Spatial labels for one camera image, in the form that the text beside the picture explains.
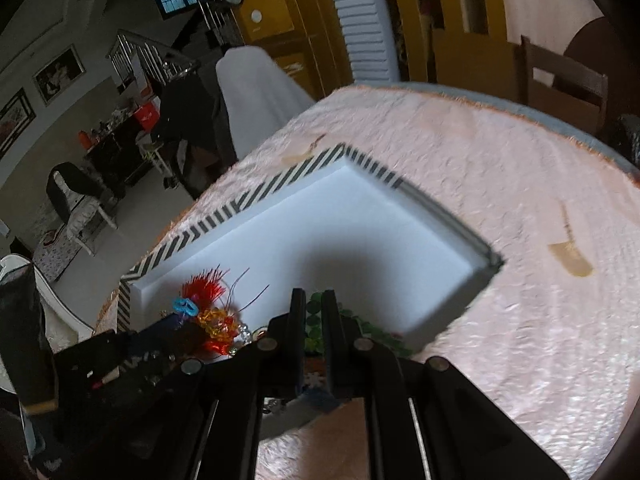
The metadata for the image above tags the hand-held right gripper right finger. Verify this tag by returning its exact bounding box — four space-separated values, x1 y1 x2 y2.
322 289 571 480

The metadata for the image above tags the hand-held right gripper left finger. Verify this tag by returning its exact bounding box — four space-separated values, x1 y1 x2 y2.
172 287 308 480

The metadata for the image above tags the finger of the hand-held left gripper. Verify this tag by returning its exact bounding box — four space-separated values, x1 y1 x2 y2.
120 314 202 377

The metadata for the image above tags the green leaf necklace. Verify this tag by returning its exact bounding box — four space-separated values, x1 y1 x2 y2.
305 290 416 358

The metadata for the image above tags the orange bead bracelet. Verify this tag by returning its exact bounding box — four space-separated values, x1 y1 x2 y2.
197 310 241 336

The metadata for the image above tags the red feather ornament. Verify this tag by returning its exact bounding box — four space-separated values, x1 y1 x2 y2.
180 267 271 313

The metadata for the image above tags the striped jewelry box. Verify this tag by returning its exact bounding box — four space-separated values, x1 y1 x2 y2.
117 144 506 441

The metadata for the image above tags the white ornate furniture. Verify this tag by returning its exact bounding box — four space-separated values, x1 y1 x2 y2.
0 254 93 347

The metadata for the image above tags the patterned rug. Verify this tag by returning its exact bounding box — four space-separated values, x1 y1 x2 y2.
31 229 82 282

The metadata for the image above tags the white chair with dark cloth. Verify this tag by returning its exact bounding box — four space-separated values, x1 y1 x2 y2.
46 161 122 257

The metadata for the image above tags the dark side table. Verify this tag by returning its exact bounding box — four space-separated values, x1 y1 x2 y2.
82 127 153 188

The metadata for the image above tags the white covered chair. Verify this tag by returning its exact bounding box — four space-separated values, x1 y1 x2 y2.
215 46 317 162

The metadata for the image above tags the dark cloth on chair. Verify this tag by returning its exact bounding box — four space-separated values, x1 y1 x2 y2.
150 72 237 197

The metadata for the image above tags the red box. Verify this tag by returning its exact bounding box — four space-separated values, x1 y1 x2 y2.
132 102 163 131

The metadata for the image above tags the metal stair railing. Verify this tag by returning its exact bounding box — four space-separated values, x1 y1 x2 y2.
106 29 202 94

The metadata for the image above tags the white louvered door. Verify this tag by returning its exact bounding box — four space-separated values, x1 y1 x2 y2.
320 0 402 84

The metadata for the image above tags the wooden chair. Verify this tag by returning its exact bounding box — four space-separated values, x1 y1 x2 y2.
520 35 611 134

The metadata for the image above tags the dark furry object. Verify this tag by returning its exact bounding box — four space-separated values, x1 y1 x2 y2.
607 114 640 167

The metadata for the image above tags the brown round panel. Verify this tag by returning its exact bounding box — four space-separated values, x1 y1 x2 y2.
564 16 628 78

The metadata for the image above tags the framed wall picture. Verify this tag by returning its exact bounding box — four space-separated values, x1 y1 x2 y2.
32 45 87 107
0 87 39 159

